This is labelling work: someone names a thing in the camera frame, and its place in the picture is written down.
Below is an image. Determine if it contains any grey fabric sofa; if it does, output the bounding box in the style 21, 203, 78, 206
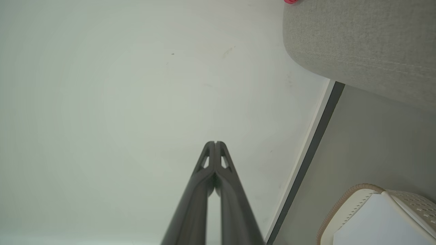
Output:
282, 0, 436, 113

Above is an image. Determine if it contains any white woven laundry basket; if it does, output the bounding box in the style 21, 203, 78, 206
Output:
316, 183, 436, 245

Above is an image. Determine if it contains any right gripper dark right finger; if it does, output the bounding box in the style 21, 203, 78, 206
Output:
215, 141, 266, 245

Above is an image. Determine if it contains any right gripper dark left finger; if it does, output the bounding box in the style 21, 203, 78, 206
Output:
160, 141, 216, 245

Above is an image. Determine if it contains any white and black baseboard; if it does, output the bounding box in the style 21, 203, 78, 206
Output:
264, 79, 346, 245

